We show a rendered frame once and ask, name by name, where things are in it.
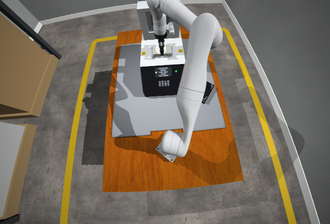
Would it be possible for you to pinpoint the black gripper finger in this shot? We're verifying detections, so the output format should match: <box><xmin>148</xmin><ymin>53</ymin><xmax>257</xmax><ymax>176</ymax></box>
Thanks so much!
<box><xmin>159</xmin><ymin>42</ymin><xmax>164</xmax><ymax>55</ymax></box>

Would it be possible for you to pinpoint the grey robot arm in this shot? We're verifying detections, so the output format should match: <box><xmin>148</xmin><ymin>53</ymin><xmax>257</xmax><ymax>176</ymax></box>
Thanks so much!
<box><xmin>146</xmin><ymin>0</ymin><xmax>223</xmax><ymax>157</ymax></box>

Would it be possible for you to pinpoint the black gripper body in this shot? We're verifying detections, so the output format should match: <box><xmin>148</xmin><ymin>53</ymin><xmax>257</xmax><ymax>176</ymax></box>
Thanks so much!
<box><xmin>154</xmin><ymin>32</ymin><xmax>167</xmax><ymax>44</ymax></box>

